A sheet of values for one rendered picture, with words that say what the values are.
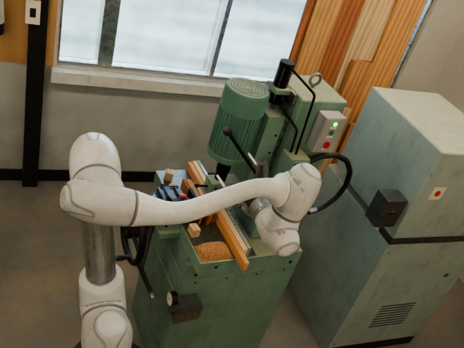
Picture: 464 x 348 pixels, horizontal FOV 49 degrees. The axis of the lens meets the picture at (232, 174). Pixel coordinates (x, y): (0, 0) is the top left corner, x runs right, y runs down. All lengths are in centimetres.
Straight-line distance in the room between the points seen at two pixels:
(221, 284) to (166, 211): 96
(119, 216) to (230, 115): 73
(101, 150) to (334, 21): 233
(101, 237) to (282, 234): 56
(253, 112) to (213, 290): 84
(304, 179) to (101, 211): 57
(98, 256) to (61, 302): 128
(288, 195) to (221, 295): 100
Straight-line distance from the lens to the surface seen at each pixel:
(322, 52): 353
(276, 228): 154
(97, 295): 183
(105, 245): 168
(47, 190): 364
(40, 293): 300
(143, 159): 372
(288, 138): 203
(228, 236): 210
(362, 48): 370
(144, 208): 137
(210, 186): 212
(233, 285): 234
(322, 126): 201
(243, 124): 192
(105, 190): 134
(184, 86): 339
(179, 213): 142
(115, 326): 174
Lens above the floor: 228
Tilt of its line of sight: 33 degrees down
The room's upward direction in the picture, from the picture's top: 18 degrees clockwise
